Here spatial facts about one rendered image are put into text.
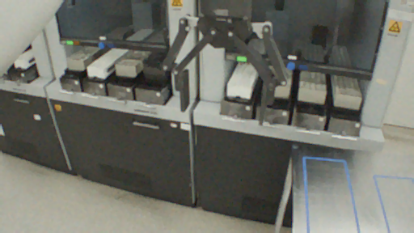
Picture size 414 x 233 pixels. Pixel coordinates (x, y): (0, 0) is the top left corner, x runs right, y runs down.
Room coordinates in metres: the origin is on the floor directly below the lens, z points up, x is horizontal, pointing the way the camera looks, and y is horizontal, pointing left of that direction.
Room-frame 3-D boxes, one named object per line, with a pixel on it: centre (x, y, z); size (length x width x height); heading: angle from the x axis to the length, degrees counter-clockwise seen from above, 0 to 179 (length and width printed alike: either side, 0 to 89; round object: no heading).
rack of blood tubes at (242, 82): (1.29, -0.17, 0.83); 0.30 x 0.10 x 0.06; 164
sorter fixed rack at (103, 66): (1.49, 0.51, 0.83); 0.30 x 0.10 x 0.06; 164
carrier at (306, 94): (1.11, -0.43, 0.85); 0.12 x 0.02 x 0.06; 73
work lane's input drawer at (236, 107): (1.42, -0.20, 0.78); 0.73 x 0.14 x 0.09; 164
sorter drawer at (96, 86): (1.62, 0.48, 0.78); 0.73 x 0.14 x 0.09; 164
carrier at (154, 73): (1.31, 0.25, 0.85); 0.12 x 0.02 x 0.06; 74
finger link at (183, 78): (0.47, 0.04, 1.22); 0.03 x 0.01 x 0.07; 164
